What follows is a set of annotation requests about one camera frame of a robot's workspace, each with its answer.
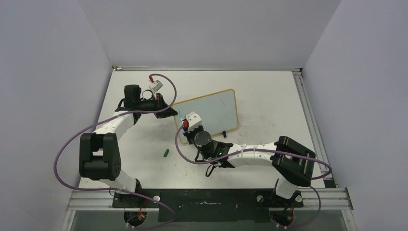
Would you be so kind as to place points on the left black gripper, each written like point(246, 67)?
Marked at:
point(159, 103)

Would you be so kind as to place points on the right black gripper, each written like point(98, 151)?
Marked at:
point(189, 134)

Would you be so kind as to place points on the green marker cap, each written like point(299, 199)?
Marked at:
point(166, 153)

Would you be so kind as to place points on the yellow framed whiteboard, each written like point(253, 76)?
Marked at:
point(218, 111)

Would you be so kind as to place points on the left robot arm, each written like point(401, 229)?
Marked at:
point(99, 155)

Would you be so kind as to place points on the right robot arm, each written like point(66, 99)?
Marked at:
point(294, 161)

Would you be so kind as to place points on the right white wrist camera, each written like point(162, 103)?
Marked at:
point(193, 120)

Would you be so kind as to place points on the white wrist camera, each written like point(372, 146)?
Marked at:
point(154, 87)
point(193, 120)

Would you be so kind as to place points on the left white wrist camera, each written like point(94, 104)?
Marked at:
point(154, 87)

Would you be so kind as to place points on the back aluminium rail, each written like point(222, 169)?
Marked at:
point(144, 68)

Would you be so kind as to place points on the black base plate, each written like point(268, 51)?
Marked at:
point(220, 213)

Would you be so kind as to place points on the right aluminium rail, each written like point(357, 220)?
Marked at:
point(310, 117)

